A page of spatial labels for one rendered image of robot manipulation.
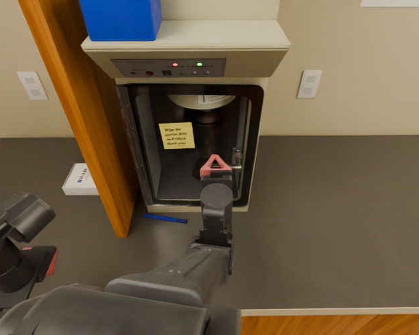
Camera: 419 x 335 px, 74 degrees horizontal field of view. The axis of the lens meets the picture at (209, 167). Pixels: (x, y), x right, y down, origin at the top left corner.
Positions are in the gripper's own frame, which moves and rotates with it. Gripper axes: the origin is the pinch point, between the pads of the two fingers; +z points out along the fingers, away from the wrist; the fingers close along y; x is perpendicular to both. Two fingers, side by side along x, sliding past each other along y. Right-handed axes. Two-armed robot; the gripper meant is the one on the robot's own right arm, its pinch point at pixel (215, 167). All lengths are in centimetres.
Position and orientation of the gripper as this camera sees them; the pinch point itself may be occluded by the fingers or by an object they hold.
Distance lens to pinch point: 67.6
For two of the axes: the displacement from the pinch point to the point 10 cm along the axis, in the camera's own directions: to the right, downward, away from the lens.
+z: -0.1, -6.9, 7.2
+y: 0.0, -7.2, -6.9
